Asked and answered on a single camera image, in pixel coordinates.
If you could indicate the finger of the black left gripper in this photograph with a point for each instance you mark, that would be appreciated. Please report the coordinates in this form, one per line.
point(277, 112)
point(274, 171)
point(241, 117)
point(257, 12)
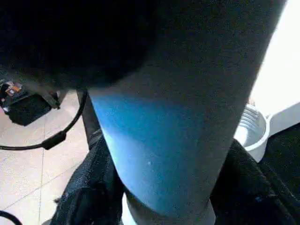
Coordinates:
point(70, 37)

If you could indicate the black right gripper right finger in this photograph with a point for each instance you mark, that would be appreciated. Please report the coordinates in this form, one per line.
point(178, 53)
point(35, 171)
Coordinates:
point(253, 201)

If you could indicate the white plastic table top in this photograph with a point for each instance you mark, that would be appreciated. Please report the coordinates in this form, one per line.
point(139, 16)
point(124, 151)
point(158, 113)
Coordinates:
point(281, 70)

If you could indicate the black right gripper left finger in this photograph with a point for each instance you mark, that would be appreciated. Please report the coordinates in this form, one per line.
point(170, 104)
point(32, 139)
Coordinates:
point(89, 192)

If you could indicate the black work mat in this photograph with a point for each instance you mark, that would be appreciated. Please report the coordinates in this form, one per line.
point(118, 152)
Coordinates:
point(286, 154)

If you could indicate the white plastic table leg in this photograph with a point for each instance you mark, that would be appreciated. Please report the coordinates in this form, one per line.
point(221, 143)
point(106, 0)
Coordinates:
point(187, 117)

